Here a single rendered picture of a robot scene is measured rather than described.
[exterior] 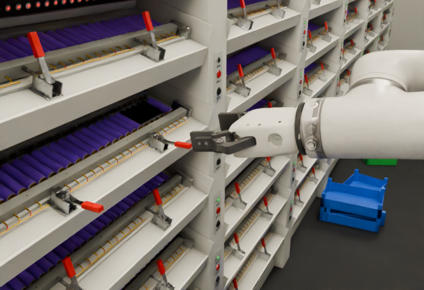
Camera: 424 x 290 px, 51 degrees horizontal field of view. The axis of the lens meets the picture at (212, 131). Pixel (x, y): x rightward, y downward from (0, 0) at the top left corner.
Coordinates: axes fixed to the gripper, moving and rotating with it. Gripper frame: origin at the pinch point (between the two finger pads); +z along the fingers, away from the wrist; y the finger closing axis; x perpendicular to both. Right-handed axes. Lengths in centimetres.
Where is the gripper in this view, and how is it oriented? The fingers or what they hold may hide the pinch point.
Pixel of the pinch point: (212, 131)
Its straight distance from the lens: 69.8
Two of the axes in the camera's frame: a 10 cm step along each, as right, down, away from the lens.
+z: -8.6, 0.2, 5.0
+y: 4.7, -3.3, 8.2
